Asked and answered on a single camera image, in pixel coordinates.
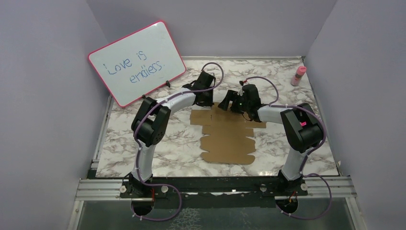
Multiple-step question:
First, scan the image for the pink framed whiteboard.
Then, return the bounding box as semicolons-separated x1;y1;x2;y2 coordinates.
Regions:
88;21;186;107

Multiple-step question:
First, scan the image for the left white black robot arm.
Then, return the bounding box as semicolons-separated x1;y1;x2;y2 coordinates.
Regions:
129;71;216;197

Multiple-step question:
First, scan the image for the purple cable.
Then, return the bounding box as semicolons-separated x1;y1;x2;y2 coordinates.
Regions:
130;62;225;222
240;76;333;221

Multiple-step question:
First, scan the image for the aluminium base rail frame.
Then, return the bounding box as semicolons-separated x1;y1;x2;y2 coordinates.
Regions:
67;57;367;230

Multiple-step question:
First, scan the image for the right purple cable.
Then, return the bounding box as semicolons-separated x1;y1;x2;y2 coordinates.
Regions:
240;76;333;221

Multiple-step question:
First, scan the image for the brown cardboard box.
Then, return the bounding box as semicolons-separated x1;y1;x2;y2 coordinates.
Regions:
190;103;266;165

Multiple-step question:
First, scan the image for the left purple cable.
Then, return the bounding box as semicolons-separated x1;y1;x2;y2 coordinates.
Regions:
130;62;225;222

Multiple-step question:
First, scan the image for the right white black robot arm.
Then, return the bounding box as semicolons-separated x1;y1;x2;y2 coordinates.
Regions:
218;84;326;195

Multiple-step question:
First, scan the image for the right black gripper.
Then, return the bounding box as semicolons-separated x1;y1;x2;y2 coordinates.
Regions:
218;90;249;115

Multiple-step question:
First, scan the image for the pink glitter bottle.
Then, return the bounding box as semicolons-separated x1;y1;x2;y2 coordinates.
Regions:
290;66;307;86

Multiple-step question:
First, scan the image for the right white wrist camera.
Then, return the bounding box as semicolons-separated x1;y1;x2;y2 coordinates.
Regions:
237;88;244;97

